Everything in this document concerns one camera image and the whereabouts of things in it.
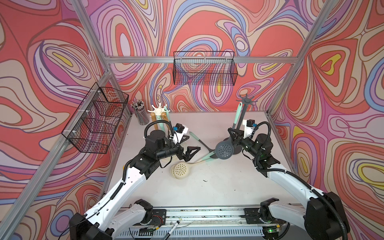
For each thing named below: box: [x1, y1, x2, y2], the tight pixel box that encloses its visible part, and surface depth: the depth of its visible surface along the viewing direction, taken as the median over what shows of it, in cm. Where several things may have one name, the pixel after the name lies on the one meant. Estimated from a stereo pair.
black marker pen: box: [163, 220, 180, 240], surface depth 71 cm
